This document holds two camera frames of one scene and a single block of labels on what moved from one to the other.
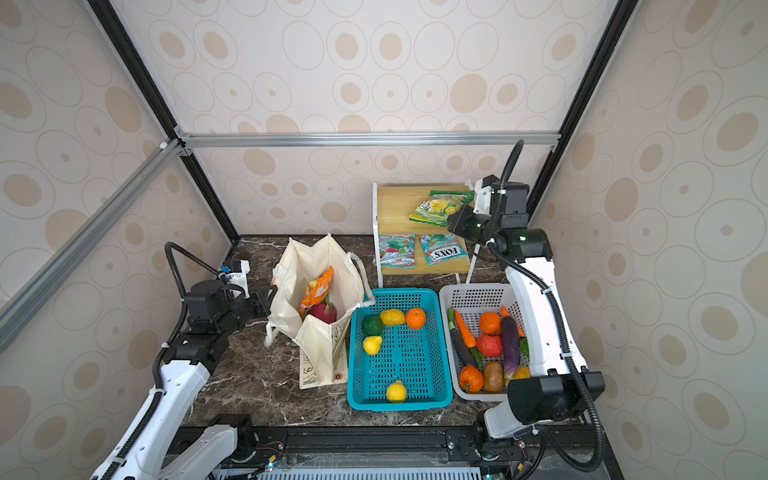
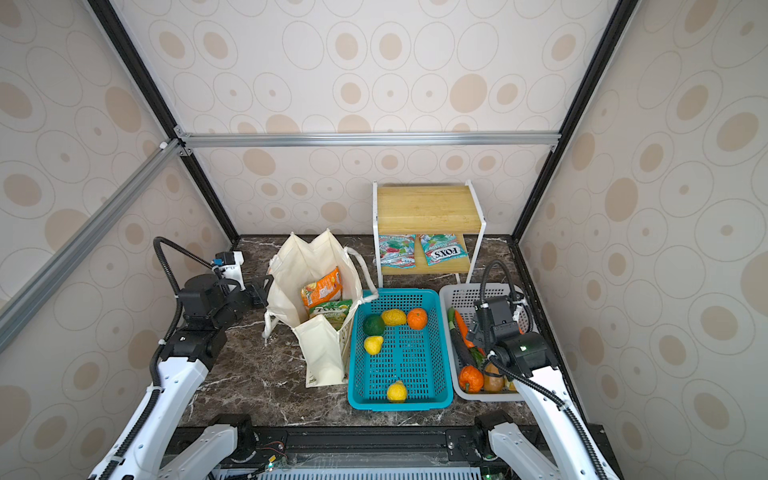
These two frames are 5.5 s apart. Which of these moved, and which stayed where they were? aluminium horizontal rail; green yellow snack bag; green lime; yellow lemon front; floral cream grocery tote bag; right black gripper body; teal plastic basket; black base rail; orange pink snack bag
Moved: green yellow snack bag; right black gripper body; orange pink snack bag
Stayed: green lime; yellow lemon front; teal plastic basket; floral cream grocery tote bag; black base rail; aluminium horizontal rail
